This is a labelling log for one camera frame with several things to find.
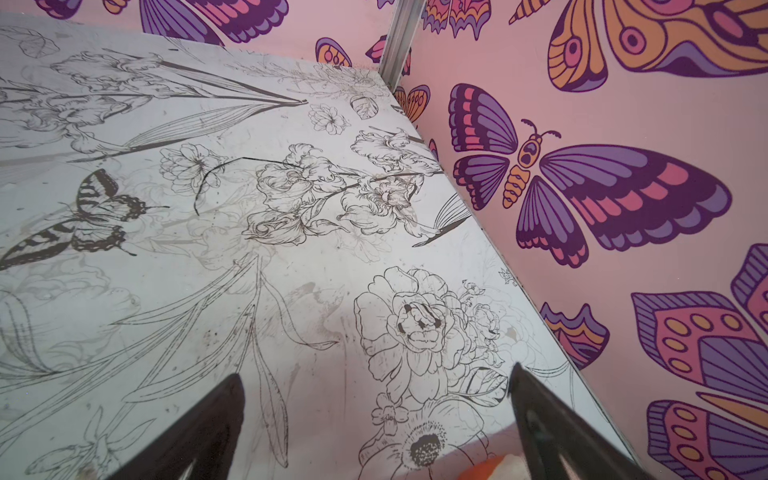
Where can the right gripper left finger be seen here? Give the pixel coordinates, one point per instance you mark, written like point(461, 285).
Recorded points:
point(201, 443)

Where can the red coated garden glove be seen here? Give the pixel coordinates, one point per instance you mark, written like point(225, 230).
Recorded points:
point(508, 467)

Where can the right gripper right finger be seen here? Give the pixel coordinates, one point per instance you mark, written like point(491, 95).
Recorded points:
point(557, 443)

